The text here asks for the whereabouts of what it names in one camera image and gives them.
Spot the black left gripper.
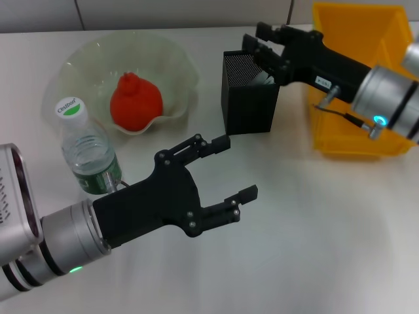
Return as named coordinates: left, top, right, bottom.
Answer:
left=92, top=133, right=259, bottom=248

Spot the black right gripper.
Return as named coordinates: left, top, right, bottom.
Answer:
left=242, top=22, right=373, bottom=104

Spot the red-orange fruit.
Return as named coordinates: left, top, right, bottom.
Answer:
left=109, top=72, right=164, bottom=132

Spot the clear green-label water bottle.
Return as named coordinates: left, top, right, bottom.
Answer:
left=54, top=97, right=124, bottom=196

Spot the black mesh pen holder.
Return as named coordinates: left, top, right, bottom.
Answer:
left=221, top=49, right=282, bottom=136

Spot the translucent green wavy fruit plate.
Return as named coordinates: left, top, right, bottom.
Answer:
left=44, top=31, right=200, bottom=135

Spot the yellow plastic bin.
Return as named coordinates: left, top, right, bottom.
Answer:
left=306, top=2, right=419, bottom=160

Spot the grey right wrist cable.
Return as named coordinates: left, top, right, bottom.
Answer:
left=313, top=83, right=384, bottom=140

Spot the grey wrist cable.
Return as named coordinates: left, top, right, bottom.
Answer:
left=313, top=83, right=384, bottom=140
left=103, top=172, right=130, bottom=194

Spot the grey left wrist cable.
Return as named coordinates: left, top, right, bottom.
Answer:
left=103, top=172, right=130, bottom=194

